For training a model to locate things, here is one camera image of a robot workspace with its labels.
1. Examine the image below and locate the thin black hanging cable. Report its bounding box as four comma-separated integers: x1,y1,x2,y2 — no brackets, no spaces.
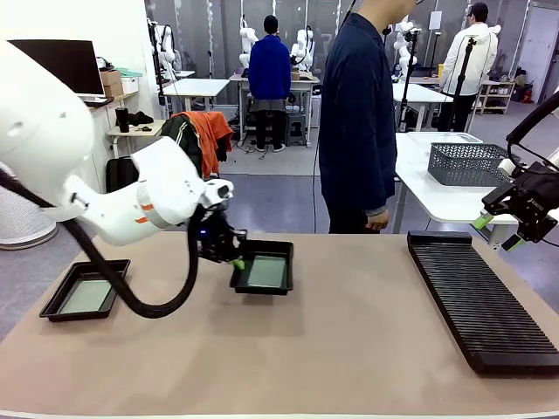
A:
312,139,324,235

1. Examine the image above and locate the white work table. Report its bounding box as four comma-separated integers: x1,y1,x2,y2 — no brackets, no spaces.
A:
392,132,521,235

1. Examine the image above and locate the person in white jacket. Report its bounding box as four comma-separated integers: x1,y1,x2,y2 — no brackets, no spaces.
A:
438,2,501,132

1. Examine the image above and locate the black backpack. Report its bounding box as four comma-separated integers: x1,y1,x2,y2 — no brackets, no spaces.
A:
106,155,141,193

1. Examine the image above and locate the black tumbler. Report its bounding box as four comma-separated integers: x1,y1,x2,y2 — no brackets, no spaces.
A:
114,106,131,134

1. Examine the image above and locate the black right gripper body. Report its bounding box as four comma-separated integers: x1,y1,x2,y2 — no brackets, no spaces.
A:
514,163,559,244

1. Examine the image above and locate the black computer monitor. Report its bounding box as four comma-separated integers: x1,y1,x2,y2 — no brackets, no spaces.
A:
6,39,107,108

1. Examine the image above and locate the orange jacket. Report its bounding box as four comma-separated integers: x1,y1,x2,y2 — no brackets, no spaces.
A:
171,111,235,179

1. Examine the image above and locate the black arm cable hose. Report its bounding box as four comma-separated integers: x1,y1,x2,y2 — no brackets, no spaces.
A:
506,89,559,175
0,161,200,319

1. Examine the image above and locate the grey plastic stool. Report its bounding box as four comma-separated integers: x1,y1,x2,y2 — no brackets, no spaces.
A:
284,112,307,148

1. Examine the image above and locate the person's right forearm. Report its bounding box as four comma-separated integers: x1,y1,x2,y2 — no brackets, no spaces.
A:
362,169,397,217

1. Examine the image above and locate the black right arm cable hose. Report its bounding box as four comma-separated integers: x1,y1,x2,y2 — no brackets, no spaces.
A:
506,89,559,175

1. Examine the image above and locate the wooden storage shelf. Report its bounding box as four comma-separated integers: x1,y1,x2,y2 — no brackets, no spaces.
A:
475,80,516,115

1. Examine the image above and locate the black camera tripod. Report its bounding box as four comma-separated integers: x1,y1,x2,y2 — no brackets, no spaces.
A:
445,37,477,132
397,28,421,134

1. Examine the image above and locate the white cabinet desk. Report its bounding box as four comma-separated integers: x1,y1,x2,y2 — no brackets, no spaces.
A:
85,91,141,193

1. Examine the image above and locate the green circuit board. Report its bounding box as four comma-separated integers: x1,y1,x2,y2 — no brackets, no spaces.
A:
246,255,289,289
59,278,117,314

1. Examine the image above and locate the brown cardboard box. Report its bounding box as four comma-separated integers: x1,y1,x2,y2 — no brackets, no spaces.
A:
99,69,125,98

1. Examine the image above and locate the dark green striped jacket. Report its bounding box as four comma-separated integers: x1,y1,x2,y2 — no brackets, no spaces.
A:
159,115,206,180

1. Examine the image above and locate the small beige side table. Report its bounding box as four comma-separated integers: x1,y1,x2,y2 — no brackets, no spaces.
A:
107,120,167,158

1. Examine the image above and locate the person in blue hoodie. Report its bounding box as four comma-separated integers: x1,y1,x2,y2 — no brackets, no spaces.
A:
247,15,293,153

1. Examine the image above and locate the black plastic ESD tray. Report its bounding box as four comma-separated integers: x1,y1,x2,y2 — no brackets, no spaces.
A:
230,239,294,297
38,258,132,323

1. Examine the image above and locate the person in navy jacket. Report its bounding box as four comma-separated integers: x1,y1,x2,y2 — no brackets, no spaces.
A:
318,0,420,235

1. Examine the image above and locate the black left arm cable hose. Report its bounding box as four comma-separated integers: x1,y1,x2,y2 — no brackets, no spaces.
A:
0,161,200,319

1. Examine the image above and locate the person's right hand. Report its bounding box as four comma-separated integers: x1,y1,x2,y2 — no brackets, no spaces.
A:
365,209,390,231

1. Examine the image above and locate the grey mesh basket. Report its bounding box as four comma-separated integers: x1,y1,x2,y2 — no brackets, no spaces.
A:
427,142,516,188

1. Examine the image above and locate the black slotted board rack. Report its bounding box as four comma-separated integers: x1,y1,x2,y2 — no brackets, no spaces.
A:
406,230,559,375

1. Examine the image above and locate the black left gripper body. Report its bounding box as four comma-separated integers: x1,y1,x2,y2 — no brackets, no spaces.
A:
198,209,235,263

